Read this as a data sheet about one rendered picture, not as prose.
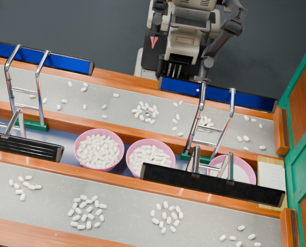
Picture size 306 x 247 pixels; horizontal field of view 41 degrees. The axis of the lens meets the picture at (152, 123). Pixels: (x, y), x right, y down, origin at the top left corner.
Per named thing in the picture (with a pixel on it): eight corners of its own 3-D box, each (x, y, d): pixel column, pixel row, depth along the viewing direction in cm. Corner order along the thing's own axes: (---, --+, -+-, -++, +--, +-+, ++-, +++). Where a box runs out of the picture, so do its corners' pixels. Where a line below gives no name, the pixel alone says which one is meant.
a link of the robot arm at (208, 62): (217, 54, 249) (203, 48, 248) (222, 51, 237) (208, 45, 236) (209, 72, 248) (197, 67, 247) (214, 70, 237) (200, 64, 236)
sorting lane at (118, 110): (-9, 65, 251) (-10, 62, 250) (277, 124, 253) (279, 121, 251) (-30, 99, 232) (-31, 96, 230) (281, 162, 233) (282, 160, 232)
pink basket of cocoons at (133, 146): (120, 151, 228) (122, 140, 221) (166, 146, 235) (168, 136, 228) (129, 192, 212) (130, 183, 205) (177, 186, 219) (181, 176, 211)
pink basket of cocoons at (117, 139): (81, 135, 232) (81, 124, 225) (127, 144, 232) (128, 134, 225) (67, 173, 214) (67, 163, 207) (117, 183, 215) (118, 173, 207)
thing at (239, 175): (208, 163, 231) (210, 157, 226) (247, 171, 231) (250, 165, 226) (205, 197, 216) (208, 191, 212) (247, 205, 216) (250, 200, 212)
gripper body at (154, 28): (163, 37, 235) (165, 24, 233) (146, 34, 235) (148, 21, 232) (163, 35, 241) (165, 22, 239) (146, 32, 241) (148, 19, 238)
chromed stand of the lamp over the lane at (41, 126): (23, 101, 242) (14, 41, 208) (56, 108, 242) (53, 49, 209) (11, 125, 230) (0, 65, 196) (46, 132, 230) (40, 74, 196)
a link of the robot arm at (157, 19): (168, 2, 233) (153, -1, 232) (168, 4, 222) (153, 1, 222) (164, 23, 237) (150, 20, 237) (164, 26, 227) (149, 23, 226)
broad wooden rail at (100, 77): (2, 69, 270) (-2, 47, 256) (269, 124, 271) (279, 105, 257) (-5, 81, 262) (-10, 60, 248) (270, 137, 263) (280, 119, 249)
